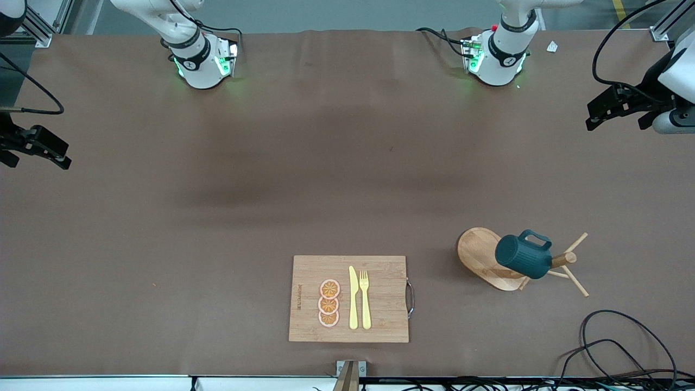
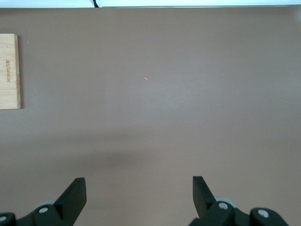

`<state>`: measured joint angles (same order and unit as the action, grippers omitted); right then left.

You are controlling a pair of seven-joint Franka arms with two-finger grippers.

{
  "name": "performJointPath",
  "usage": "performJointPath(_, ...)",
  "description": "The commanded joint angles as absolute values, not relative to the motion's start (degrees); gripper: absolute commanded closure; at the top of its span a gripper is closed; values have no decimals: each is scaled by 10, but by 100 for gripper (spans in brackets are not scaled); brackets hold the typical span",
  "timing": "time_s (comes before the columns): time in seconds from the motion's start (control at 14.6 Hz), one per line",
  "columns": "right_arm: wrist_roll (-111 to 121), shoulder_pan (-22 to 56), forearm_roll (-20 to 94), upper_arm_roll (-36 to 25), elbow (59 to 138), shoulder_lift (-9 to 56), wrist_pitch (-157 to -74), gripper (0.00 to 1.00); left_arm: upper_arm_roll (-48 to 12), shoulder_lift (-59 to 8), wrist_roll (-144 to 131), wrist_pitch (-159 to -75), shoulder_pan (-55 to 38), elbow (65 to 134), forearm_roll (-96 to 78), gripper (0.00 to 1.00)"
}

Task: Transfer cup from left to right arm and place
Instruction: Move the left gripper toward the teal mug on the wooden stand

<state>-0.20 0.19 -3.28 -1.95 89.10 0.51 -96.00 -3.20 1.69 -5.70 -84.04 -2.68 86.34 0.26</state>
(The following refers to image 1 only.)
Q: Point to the small white paper scrap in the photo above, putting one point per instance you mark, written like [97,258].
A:
[552,46]

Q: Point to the wooden mug tree stand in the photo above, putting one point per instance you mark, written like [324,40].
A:
[480,255]

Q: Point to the aluminium frame post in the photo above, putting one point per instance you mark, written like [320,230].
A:
[659,33]
[40,32]

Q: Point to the grey base connector box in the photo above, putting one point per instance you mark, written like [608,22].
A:
[471,54]
[228,57]

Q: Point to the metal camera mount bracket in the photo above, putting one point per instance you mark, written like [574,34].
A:
[350,374]

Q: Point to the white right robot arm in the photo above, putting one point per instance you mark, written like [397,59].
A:
[198,60]

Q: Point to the yellow plastic fork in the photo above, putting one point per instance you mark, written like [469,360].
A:
[366,309]

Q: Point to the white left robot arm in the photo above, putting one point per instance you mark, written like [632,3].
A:
[502,54]

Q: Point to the toy orange slice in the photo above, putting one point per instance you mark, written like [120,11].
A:
[328,319]
[328,306]
[329,289]

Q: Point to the yellow plastic knife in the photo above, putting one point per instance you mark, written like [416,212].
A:
[353,298]

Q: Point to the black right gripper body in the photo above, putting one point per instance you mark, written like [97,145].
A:
[7,134]

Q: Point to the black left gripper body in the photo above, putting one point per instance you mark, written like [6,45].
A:
[649,89]

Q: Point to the wooden cutting board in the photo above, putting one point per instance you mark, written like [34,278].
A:
[380,293]

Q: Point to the dark green ribbed cup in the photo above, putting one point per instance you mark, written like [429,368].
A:
[521,258]

